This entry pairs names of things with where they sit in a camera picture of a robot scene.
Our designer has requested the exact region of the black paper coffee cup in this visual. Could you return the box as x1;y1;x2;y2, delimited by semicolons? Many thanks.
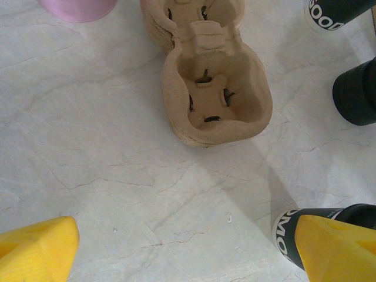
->
270;207;338;273

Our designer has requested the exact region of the stack of black paper cups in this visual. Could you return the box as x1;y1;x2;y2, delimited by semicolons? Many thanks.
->
304;0;374;32

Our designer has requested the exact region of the stack of black cup lids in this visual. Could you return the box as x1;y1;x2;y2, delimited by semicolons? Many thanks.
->
333;56;376;126

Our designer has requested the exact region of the black cup lid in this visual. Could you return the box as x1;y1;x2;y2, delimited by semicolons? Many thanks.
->
334;203;376;231

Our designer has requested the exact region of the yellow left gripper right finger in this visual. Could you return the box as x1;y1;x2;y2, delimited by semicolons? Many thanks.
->
294;214;376;282

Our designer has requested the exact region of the pink cup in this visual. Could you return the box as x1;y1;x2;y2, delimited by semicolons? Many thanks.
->
37;0;118;24

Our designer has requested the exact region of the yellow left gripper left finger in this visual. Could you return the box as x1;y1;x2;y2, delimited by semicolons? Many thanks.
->
0;216;80;282

